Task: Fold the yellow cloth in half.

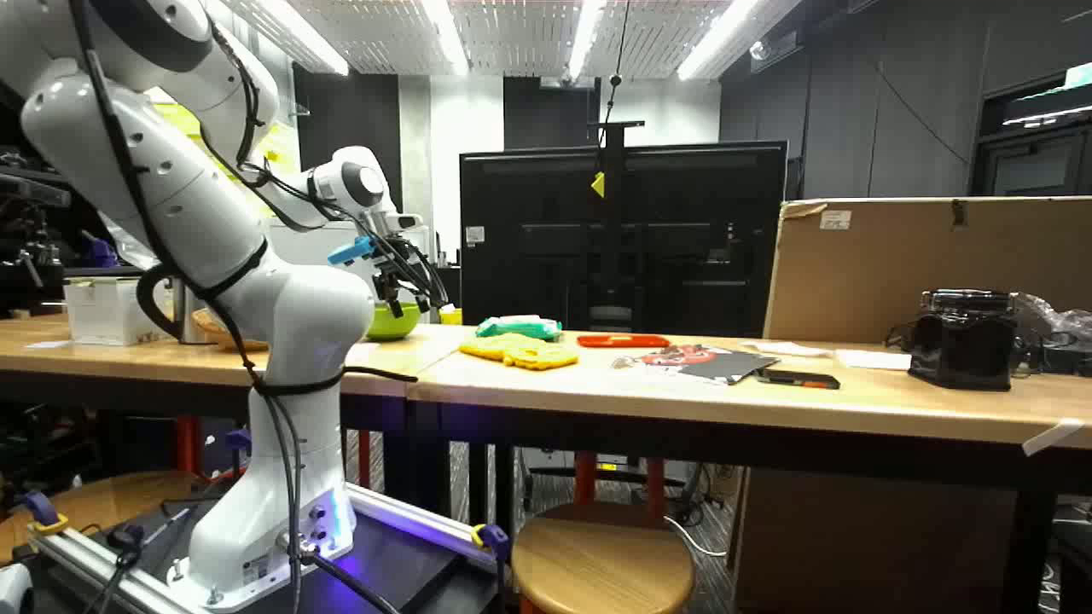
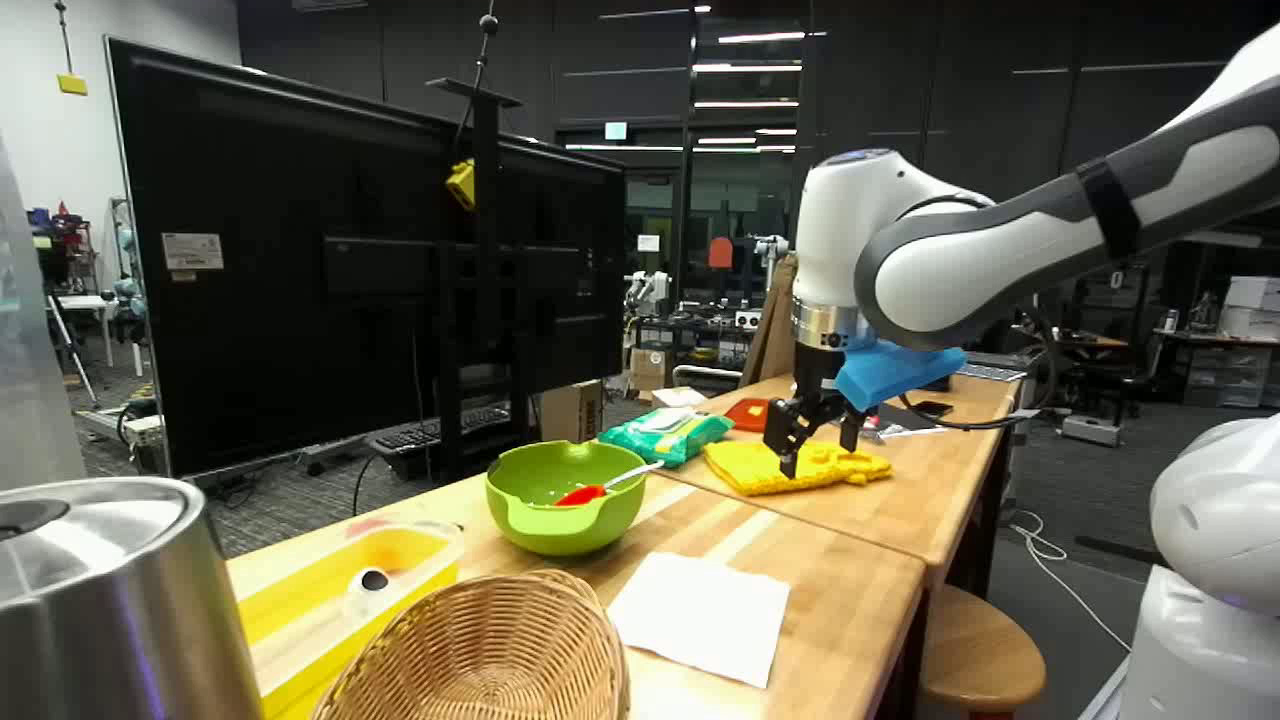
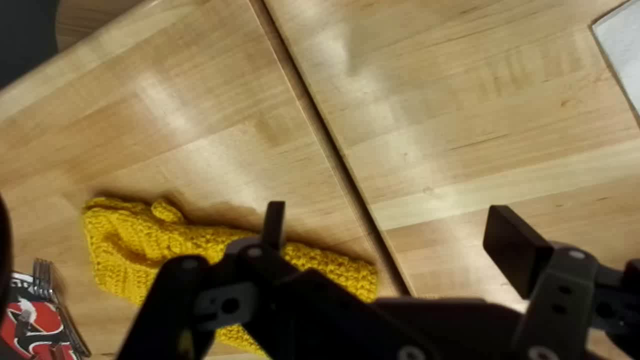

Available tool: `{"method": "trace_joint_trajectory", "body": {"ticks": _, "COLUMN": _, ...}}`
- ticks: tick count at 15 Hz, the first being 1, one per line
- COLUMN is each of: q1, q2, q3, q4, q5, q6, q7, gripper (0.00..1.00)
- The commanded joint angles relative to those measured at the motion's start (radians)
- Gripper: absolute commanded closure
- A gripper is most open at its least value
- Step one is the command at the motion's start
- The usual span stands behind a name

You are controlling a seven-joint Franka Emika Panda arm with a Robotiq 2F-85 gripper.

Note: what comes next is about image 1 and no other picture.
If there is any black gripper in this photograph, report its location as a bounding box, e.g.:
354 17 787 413
377 237 439 311

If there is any yellow cloth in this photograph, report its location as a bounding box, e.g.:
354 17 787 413
461 336 577 371

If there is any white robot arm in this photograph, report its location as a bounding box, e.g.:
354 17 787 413
0 0 439 609

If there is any green cloth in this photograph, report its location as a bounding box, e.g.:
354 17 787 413
473 314 563 340

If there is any green bowl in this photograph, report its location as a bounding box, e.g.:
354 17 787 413
369 301 419 340

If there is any red flat tool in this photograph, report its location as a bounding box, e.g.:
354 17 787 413
577 331 671 348

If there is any large black monitor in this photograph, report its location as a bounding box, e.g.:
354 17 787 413
461 145 784 336

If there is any clear plastic container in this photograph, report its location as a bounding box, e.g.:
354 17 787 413
64 278 162 348

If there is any grey flat card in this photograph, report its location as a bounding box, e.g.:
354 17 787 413
686 351 770 385

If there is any round wooden stool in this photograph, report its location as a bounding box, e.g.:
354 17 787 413
512 504 695 614

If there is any wooden stool at left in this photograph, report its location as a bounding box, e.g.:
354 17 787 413
0 471 198 563

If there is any black phone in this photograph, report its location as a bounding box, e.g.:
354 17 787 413
758 370 840 389

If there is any brown cardboard box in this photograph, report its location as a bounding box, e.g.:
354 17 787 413
764 195 1092 346

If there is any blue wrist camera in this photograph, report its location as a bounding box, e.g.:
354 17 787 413
327 237 377 266

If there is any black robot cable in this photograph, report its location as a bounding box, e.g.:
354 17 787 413
64 0 423 614

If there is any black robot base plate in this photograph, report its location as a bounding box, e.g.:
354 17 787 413
5 488 504 614

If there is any black camera device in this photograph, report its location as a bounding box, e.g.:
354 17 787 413
911 287 1017 394

